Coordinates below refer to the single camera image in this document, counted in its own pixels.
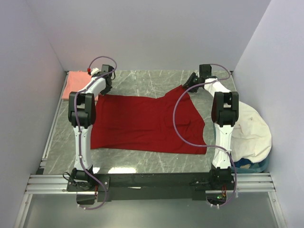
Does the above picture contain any red t shirt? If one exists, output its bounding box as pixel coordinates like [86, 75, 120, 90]
[91, 86, 207, 154]

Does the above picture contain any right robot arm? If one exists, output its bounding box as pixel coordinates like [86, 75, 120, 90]
[183, 64, 239, 190]

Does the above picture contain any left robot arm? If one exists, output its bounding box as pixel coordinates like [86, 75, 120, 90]
[68, 65, 116, 191]

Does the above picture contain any folded pink t shirt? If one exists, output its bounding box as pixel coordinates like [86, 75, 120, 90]
[62, 71, 91, 100]

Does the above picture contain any white crumpled t shirt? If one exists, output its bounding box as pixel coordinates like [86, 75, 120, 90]
[231, 102, 272, 163]

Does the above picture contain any blue t shirt in basket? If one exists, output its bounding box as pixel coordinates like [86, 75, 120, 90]
[234, 158, 253, 169]

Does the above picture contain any blue plastic basket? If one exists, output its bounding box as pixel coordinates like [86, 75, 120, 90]
[212, 123, 270, 173]

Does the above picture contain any black base beam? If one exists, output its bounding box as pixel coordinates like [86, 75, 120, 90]
[63, 169, 237, 205]

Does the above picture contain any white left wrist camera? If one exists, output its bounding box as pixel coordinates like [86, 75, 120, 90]
[87, 67, 100, 76]

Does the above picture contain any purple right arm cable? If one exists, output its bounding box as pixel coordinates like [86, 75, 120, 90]
[172, 63, 238, 209]

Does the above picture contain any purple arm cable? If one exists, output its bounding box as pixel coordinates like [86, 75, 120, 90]
[172, 63, 238, 209]
[75, 56, 119, 211]

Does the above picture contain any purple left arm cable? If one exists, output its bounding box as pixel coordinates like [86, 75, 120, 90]
[75, 56, 119, 211]

